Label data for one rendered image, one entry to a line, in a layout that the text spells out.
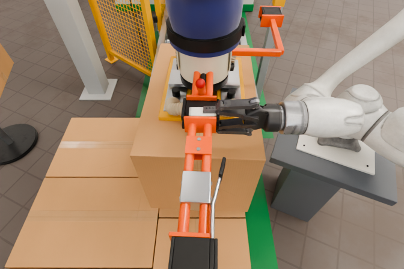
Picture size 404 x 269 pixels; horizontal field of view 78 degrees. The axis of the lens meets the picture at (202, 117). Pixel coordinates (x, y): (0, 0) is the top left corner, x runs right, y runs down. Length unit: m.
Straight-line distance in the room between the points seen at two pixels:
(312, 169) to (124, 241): 0.86
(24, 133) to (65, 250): 1.45
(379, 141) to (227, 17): 0.75
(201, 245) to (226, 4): 0.53
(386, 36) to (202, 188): 0.61
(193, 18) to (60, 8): 1.59
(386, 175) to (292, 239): 0.78
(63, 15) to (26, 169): 1.19
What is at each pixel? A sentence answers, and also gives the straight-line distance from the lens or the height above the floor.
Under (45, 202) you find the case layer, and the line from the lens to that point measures 1.44.
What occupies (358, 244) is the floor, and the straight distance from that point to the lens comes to 2.00.
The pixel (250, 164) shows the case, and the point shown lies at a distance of 0.77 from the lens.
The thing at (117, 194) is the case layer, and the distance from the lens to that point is 1.32.
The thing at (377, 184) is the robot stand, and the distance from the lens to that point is 1.27.
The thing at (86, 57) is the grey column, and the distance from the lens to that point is 2.35.
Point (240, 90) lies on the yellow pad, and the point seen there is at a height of 1.09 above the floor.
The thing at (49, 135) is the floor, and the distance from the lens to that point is 2.47.
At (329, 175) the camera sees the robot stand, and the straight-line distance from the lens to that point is 1.19.
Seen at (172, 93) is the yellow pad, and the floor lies 1.10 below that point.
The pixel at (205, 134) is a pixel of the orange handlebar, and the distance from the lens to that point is 0.61.
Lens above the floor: 1.70
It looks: 49 degrees down
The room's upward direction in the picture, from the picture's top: straight up
